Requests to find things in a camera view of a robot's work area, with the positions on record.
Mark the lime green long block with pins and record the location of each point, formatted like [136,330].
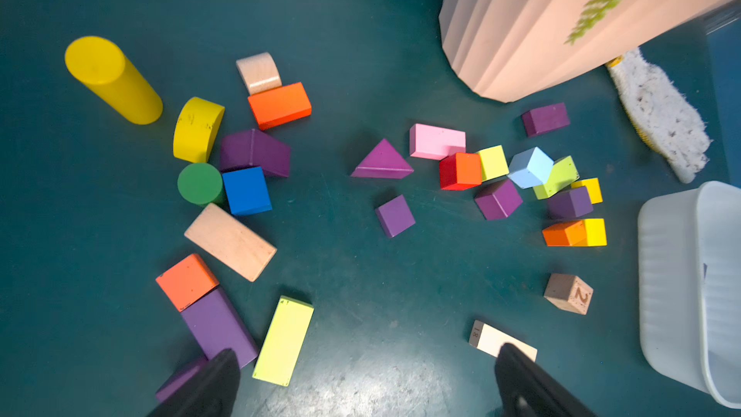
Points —
[563,174]

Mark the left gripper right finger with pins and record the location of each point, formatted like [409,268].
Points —
[527,390]

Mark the yellow cube lower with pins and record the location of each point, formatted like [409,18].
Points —
[595,233]

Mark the pink rectangular block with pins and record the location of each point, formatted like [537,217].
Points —
[437,143]

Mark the white storage bin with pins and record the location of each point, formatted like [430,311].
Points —
[689,288]

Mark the purple block near pot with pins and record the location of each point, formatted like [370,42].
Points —
[539,121]

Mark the white knit work glove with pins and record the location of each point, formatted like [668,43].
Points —
[661,115]

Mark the lime green cube block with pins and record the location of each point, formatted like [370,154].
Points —
[493,163]

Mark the green cylinder block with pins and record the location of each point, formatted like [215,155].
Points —
[201,184]

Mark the small purple block left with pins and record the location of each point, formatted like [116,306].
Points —
[180,377]

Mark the pale wooden long block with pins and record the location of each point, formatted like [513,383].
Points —
[490,340]

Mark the small tan arch block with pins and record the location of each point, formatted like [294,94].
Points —
[259,73]

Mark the yellow half cylinder block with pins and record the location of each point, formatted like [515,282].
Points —
[196,130]

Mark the wooden number cube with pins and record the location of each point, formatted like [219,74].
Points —
[569,293]

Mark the small orange block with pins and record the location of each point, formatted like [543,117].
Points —
[565,234]

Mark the pink flower pot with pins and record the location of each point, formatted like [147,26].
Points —
[509,49]

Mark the orange block left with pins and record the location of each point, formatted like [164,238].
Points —
[187,282]

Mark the tan wooden block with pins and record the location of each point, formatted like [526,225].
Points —
[230,242]

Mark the purple cube small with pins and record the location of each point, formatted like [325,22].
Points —
[395,217]

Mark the light blue cube block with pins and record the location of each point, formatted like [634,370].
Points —
[531,168]

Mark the purple long block left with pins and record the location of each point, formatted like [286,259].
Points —
[216,326]

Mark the red rectangular block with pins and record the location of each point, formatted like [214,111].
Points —
[280,106]

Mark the purple block by blue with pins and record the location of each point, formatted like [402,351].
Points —
[254,148]

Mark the purple triangle prism block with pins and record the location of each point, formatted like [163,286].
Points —
[383,162]

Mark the lime green bar block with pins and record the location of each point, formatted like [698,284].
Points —
[284,341]

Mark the yellow cube upper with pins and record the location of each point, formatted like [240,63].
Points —
[593,187]

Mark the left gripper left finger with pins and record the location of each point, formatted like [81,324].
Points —
[211,392]

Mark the red cube block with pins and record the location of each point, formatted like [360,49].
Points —
[460,171]

